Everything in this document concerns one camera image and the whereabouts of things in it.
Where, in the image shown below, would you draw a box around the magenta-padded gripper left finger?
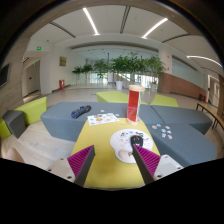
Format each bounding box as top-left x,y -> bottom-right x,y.
45,145 -> 96,188

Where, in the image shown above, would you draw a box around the row of potted plants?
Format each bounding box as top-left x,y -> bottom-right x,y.
71,51 -> 166,91

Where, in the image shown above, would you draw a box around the white sticker sheet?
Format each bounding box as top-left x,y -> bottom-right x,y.
87,112 -> 120,127

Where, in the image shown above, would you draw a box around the dark grey ottoman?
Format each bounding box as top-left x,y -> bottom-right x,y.
1,109 -> 27,139

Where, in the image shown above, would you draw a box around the black computer mouse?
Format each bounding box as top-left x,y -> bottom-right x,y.
129,134 -> 144,150

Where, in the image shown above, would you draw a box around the person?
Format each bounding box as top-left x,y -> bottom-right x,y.
3,147 -> 26,165

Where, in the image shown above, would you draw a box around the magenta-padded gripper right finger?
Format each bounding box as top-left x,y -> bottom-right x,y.
132,144 -> 184,186

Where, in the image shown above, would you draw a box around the scattered small stickers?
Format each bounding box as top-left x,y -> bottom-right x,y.
151,123 -> 174,140

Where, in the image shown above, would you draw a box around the red panel stand wooden ends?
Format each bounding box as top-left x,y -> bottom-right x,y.
125,84 -> 146,127

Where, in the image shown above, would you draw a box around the brown wooden counter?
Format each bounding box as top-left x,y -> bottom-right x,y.
157,72 -> 208,101

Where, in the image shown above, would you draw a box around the dark blue folded umbrella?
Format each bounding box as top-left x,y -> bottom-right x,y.
70,105 -> 92,120

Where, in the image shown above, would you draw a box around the ceiling strip lights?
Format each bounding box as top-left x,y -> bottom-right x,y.
82,7 -> 224,69

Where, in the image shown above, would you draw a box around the black wall screen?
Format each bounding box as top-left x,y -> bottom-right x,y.
0,63 -> 11,89

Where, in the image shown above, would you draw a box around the lime green upholstered bench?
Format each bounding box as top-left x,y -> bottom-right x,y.
95,90 -> 148,105
0,96 -> 48,140
149,93 -> 180,108

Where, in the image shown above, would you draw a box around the long grey upholstered bench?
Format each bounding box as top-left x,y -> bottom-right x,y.
40,101 -> 153,143

